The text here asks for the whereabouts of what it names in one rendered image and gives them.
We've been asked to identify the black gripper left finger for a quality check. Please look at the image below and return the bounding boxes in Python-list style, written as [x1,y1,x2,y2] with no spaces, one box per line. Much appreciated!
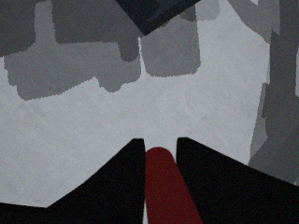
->
[0,138,146,224]

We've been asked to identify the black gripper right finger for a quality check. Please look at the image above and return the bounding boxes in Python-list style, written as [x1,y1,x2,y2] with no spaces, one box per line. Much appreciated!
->
[176,137,299,224]

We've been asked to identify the red peg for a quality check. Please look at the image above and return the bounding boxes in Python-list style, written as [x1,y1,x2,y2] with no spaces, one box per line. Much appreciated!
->
[145,147,203,224]

